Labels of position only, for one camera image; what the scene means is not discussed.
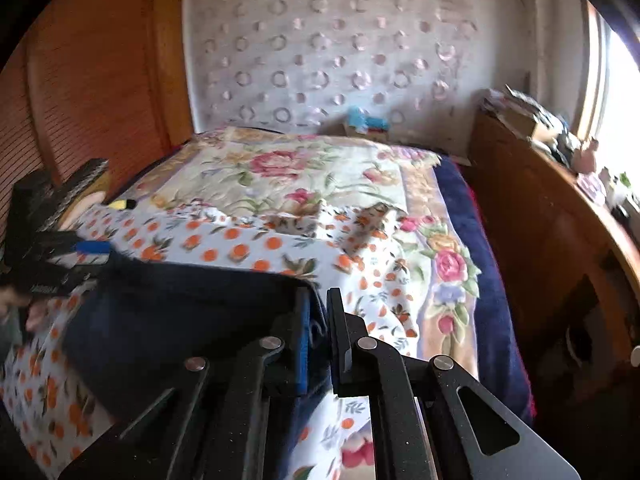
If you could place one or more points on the wood-framed window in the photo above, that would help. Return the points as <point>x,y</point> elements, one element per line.
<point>620,110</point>

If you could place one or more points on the person's left hand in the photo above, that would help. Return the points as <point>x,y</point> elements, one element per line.
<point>34,317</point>

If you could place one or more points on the pink figurine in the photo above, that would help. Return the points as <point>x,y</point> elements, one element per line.
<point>587,156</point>

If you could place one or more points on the floral blanket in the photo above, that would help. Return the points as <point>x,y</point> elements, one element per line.
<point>280,165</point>

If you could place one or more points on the cardboard box with blue contents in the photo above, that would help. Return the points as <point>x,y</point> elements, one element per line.
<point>365,122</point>

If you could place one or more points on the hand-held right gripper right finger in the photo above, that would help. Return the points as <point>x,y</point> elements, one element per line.
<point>341,340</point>

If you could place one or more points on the sheer circle-pattern curtain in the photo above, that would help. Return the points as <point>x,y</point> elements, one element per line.
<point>325,50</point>

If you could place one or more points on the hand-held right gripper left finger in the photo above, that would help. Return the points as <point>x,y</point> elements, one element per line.
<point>302,340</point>

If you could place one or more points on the wooden side cabinet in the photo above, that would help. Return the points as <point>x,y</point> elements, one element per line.
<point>540,220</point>

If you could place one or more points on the tissue pack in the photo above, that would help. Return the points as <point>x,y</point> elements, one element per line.
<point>592,187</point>

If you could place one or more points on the navy printed t-shirt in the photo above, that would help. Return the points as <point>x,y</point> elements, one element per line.
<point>175,320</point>

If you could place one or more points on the yellow plush toy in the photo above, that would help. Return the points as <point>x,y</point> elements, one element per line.
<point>120,205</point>

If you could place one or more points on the wooden slatted wardrobe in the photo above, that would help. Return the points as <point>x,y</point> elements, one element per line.
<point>100,85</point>

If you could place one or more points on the pile of papers and boxes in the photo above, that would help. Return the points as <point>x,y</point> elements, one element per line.
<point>520,112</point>

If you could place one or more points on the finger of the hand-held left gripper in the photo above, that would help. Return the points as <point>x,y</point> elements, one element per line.
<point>92,248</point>

